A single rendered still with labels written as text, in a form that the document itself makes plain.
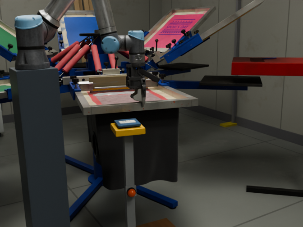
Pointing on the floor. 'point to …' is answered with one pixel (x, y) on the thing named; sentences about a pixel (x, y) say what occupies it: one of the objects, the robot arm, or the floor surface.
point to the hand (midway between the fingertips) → (142, 103)
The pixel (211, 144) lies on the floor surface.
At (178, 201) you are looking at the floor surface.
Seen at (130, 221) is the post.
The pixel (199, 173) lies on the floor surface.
